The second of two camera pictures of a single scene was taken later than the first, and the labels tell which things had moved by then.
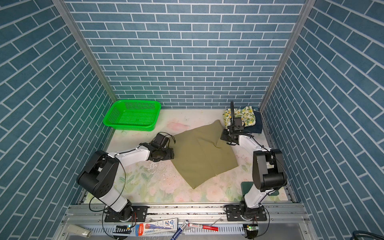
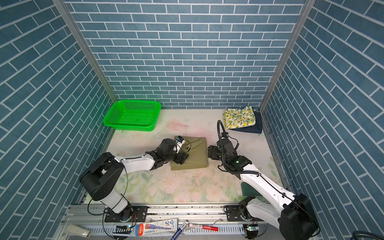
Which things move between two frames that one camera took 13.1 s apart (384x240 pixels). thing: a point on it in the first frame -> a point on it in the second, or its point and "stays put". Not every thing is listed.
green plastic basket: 133,115 stays put
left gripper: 170,154 -> 178,160
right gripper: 224,137 -> 213,150
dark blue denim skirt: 256,128 stays put
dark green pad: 246,185 stays put
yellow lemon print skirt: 247,114 stays put
